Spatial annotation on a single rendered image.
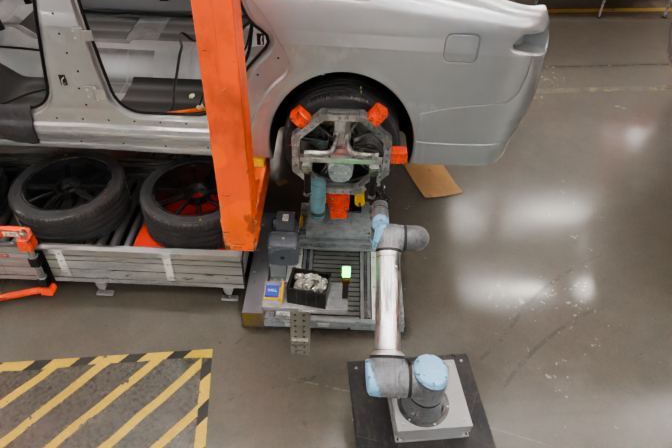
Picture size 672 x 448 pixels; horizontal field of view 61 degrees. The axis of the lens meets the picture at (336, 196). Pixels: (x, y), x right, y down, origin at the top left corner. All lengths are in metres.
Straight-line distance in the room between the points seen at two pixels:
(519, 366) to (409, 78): 1.67
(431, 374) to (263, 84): 1.65
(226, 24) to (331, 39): 0.71
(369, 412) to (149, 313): 1.48
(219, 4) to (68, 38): 1.14
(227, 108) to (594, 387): 2.39
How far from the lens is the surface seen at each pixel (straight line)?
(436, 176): 4.45
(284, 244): 3.27
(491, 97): 3.13
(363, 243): 3.62
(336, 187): 3.30
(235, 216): 2.92
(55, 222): 3.58
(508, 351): 3.48
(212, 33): 2.37
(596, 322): 3.80
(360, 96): 3.07
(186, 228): 3.32
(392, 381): 2.48
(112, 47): 4.21
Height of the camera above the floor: 2.74
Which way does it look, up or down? 41 degrees down
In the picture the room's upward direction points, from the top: 2 degrees clockwise
